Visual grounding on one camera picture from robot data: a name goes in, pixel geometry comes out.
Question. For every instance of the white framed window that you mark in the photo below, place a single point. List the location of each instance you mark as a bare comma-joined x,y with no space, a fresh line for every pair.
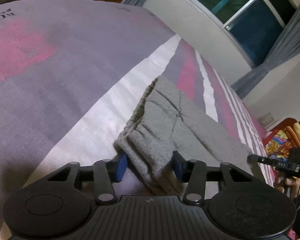
245,12

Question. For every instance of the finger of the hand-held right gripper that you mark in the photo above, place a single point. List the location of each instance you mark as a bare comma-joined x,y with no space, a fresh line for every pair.
261,159

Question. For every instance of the grey pink striped bed blanket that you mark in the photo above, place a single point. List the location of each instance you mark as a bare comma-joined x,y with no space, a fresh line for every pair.
65,80

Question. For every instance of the person's right hand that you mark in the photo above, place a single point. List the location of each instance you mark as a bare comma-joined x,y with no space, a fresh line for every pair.
287,188

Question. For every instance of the colourful printed blanket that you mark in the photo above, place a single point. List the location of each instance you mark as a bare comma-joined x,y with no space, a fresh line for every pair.
287,135

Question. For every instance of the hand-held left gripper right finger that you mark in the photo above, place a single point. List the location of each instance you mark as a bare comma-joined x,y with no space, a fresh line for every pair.
178,167

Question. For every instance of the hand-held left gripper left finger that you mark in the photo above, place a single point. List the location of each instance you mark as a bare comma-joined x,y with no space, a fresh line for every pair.
121,168

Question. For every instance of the grey pants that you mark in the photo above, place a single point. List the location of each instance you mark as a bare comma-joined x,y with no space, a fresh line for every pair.
165,127

